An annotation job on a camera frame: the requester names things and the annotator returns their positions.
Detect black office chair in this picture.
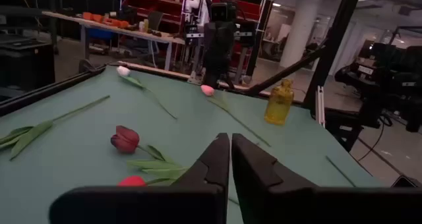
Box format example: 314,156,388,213
144,10,165,32

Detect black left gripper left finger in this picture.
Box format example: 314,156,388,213
49,132,231,224

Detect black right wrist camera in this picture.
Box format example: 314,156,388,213
210,1,237,22

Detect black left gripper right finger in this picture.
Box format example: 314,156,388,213
231,133,422,224

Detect pink artificial tulip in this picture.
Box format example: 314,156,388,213
200,84,272,148

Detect black machine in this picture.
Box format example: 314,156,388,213
334,41,422,133

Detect long wooden workbench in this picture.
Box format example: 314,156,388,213
42,10,186,72

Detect black equipment case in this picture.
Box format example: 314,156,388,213
0,32,56,93

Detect orange plastic parts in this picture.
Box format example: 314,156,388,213
82,11,130,30

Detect green table mat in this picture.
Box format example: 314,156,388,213
0,65,386,224

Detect white round pillar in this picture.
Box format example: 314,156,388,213
279,6,322,69

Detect white artificial tulip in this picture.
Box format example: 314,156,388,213
116,65,179,121

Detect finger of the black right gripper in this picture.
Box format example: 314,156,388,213
217,57,231,86
204,57,219,88

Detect black table frame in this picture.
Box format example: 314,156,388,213
0,0,365,152

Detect blue bin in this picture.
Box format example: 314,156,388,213
86,28,115,42

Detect white frame strip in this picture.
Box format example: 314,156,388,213
315,84,326,128

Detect yellow glass vase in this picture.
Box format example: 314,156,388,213
263,78,295,126

